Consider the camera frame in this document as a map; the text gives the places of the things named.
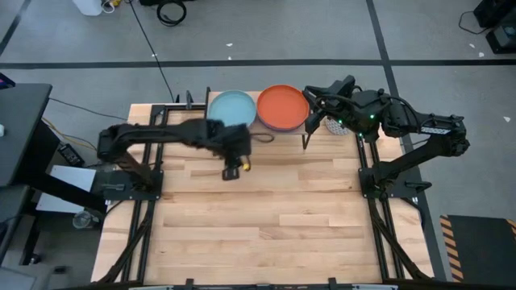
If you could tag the orange plate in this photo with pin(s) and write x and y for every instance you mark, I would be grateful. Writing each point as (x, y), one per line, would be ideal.
(282, 106)

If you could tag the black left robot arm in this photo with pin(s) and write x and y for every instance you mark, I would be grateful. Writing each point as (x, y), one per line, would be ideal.
(161, 135)

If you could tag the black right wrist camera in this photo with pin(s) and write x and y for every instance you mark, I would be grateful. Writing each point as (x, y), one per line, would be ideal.
(342, 84)

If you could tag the clear glass jar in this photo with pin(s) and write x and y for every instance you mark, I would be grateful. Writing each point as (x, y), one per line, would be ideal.
(82, 220)

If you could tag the black desk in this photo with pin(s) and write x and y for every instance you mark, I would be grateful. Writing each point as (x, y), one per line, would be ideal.
(20, 121)

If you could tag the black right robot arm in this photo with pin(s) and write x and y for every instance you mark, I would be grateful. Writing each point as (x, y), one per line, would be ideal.
(403, 117)

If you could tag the black power adapter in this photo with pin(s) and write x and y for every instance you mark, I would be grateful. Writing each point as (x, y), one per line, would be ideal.
(70, 155)

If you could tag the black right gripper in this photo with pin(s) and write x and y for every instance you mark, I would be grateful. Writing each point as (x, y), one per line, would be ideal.
(342, 108)

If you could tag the light blue plate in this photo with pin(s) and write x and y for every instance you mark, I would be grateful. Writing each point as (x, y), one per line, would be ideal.
(231, 108)

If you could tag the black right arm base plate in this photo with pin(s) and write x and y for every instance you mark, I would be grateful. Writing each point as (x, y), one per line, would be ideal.
(369, 190)

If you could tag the white sheet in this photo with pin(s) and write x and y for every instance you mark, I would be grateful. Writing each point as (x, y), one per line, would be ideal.
(72, 177)

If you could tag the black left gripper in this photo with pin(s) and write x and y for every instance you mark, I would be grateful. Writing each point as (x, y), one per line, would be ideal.
(231, 141)

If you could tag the white triangle-pattern planter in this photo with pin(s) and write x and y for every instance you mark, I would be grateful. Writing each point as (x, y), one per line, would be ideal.
(334, 128)

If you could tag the pink plate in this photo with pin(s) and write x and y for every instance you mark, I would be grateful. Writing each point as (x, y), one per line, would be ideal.
(282, 129)

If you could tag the white container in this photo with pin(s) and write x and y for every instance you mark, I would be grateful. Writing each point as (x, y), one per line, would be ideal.
(86, 6)

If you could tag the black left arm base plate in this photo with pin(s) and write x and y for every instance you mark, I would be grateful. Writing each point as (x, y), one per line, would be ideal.
(101, 194)

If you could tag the black aluminium table frame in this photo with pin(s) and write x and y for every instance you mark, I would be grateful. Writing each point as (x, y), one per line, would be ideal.
(181, 106)

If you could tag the black mat with hazard stripes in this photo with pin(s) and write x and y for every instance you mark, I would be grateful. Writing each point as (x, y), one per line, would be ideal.
(479, 249)

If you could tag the black equipment case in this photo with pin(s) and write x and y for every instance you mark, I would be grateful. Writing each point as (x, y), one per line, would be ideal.
(500, 24)

